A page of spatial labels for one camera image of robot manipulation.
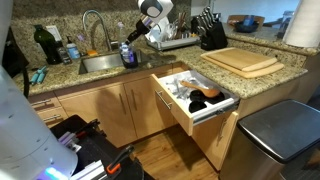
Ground clear dishwashing soap bottle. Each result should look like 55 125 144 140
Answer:
117 21 140 70

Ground stainless steel trash can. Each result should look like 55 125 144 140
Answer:
219 98 320 180

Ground grey dish rack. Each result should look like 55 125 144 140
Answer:
146 34 201 52

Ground wooden utensils bundle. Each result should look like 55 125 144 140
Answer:
175 11 192 38

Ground chrome kitchen faucet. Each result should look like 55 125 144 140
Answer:
82 9 120 53

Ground dark green glass bottle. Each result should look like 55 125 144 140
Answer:
33 23 63 66

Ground small wooden cutting board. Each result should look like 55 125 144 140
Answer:
203 47 279 73

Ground small white plate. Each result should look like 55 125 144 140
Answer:
145 24 165 43

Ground large white plate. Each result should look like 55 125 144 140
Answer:
159 16 172 39

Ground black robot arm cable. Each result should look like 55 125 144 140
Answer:
1 26 32 100

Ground small wooden drawer front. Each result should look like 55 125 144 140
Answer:
28 96 63 113
36 106 69 129

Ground wooden spoon round bowl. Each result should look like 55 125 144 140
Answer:
179 80 222 99

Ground black ladle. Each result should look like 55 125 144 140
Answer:
188 89 226 114

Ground bowl on counter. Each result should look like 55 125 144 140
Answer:
233 14 266 34

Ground teal handled tool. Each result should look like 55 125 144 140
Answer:
29 65 48 85

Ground open wooden drawer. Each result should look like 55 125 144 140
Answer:
151 69 240 137

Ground black robot cart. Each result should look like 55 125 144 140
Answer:
49 114 154 180

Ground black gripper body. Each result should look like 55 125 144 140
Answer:
134 14 156 37

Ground narrow wooden cabinet door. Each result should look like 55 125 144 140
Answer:
191 111 240 172

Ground blue label pump dispenser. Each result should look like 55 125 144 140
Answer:
65 35 82 61

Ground black knife block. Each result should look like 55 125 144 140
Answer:
196 6 229 52

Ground white backsplash switch plate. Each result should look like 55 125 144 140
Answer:
45 25 63 43

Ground white paper towel roll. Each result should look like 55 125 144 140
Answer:
282 0 320 48

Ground stainless steel sink basin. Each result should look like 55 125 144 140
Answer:
78 49 152 75

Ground black orange bar clamp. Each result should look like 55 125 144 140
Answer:
106 145 135 176
75 119 101 139

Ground small dark bottle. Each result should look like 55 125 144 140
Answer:
56 46 73 66

